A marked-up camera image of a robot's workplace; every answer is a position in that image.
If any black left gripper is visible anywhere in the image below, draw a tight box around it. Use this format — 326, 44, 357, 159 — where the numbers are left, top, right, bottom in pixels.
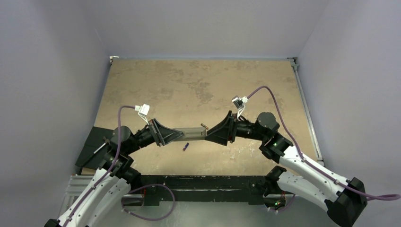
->
125, 117, 183, 154

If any blue purple AAA battery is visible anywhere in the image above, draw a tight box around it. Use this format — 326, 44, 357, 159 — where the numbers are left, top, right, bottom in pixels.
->
183, 143, 189, 151

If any white universal AC remote control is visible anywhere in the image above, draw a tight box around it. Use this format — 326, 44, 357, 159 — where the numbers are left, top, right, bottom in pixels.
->
174, 127, 207, 142

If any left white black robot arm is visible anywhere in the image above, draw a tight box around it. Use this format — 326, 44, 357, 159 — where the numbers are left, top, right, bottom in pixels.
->
45, 119, 184, 227

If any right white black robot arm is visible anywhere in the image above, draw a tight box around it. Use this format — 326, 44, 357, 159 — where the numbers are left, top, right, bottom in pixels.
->
205, 112, 367, 227

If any metal hammer tool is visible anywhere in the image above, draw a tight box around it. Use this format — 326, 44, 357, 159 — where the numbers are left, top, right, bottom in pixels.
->
93, 136, 110, 154

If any black mat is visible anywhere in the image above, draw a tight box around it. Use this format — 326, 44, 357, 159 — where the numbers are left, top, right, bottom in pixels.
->
75, 126, 113, 169

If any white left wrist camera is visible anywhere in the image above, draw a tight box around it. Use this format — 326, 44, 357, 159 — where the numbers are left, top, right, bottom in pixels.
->
134, 104, 150, 124

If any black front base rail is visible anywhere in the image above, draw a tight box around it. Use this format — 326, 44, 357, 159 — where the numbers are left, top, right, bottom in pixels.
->
141, 175, 282, 205

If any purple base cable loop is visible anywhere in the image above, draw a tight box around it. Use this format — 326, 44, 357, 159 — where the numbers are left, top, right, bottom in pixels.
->
121, 183, 175, 221

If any aluminium frame rail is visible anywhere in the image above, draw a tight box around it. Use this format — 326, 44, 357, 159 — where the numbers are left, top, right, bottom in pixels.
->
287, 57, 325, 167

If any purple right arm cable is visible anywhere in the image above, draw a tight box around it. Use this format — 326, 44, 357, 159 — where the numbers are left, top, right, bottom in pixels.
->
245, 86, 401, 201

